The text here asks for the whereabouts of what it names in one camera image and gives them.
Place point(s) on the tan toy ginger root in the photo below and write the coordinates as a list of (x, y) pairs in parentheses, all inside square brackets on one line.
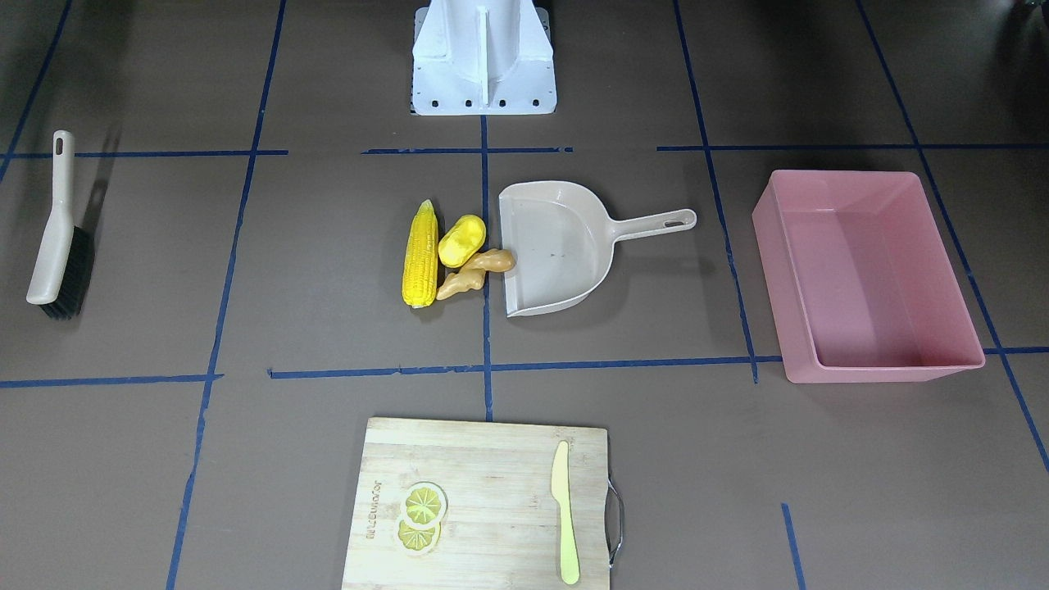
[(472, 275)]

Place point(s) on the beige plastic dustpan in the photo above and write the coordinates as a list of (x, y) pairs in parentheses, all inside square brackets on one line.
[(563, 241)]

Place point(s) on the yellow toy bell pepper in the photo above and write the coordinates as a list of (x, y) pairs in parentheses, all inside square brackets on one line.
[(462, 241)]

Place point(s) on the yellow toy corn cob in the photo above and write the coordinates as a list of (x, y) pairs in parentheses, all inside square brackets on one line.
[(420, 269)]

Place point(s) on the pink plastic bin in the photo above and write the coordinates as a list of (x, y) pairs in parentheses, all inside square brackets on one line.
[(860, 284)]

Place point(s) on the yellow-green plastic knife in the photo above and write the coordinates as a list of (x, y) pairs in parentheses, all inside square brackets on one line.
[(567, 552)]

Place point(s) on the bamboo cutting board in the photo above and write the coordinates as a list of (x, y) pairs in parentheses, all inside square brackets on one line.
[(446, 504)]

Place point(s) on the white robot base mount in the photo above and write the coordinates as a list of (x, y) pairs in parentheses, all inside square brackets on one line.
[(483, 58)]

